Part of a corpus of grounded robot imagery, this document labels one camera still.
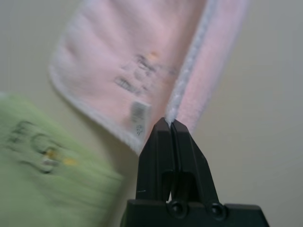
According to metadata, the green folded towel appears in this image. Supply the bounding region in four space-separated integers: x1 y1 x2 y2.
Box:
0 91 124 227

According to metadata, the pink towel with white trim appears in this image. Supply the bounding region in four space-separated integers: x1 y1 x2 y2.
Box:
48 0 250 157

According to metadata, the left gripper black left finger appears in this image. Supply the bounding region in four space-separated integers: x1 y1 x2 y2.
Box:
135 117 176 202

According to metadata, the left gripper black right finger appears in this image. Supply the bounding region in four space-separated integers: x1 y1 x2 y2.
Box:
170 120 220 204

